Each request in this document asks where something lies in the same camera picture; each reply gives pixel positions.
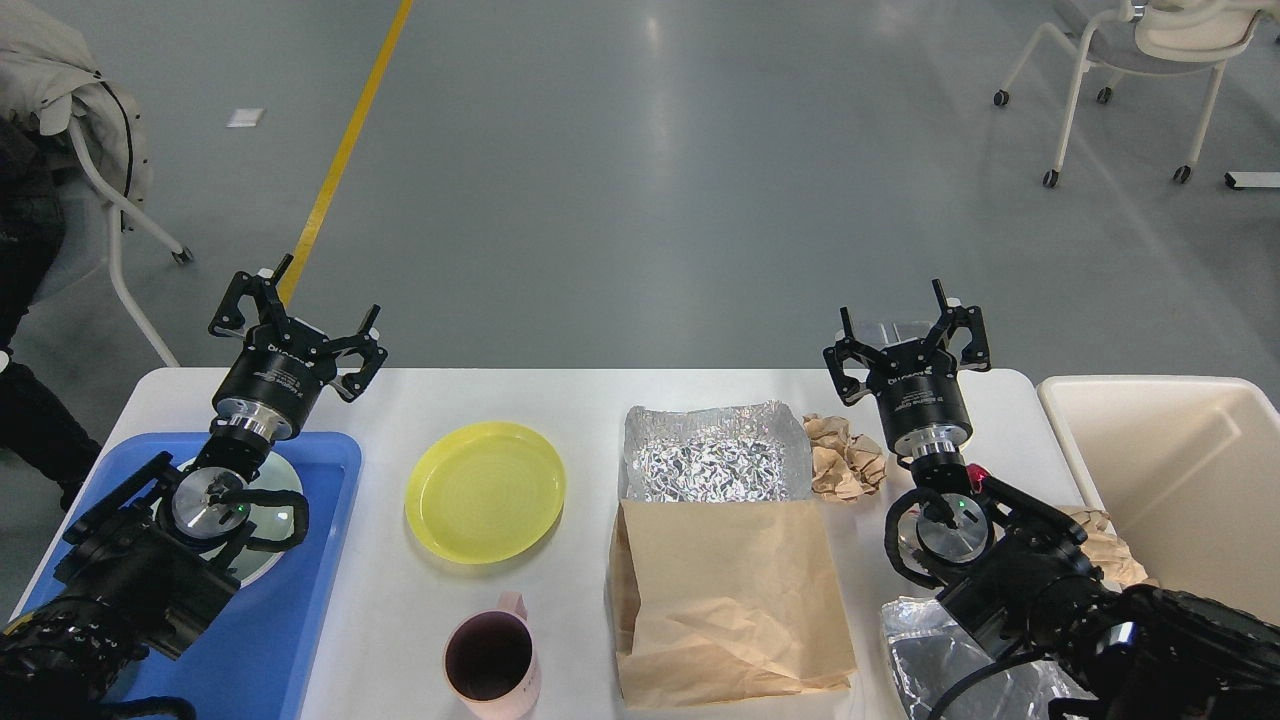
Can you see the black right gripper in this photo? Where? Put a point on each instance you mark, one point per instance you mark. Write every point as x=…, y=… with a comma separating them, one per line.
x=916, y=389

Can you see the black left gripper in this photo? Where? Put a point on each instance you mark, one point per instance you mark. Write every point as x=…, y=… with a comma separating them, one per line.
x=270, y=377

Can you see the yellow plastic plate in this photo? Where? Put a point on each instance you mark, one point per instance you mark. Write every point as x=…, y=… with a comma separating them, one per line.
x=485, y=493

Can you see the pink mug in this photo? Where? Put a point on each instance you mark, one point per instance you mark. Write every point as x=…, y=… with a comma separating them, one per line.
x=491, y=664

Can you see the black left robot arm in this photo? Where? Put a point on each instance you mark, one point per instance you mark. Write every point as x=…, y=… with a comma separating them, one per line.
x=148, y=568

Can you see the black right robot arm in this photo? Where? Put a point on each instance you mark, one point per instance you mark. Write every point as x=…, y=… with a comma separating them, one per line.
x=1010, y=569

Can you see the crumpled brown paper ball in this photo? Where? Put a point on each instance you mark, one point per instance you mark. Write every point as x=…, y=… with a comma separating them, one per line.
x=846, y=466

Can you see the silver foil tray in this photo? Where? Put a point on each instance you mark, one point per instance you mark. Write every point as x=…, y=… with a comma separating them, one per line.
x=747, y=453

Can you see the white chair left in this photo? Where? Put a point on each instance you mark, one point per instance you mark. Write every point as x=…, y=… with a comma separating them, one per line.
x=118, y=210

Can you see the pale green plate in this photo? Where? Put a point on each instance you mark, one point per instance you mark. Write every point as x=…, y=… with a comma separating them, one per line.
x=206, y=528

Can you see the crumpled brown paper wad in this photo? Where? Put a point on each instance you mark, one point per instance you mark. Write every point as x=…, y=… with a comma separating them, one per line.
x=1107, y=551

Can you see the crumpled foil sheet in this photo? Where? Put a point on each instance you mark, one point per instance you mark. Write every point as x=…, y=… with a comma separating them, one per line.
x=928, y=652

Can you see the beige plastic bin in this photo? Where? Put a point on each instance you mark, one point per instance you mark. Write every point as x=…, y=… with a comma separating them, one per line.
x=1187, y=467

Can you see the brown paper bag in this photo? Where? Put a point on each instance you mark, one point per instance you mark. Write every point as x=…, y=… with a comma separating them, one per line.
x=725, y=602

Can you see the white jacket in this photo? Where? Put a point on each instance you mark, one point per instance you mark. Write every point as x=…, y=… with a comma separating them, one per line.
x=49, y=77

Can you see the white floor bar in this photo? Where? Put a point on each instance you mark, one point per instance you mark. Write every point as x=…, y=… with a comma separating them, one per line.
x=1240, y=180

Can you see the white rolling chair right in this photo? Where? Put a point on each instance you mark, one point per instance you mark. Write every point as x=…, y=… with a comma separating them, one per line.
x=1143, y=38

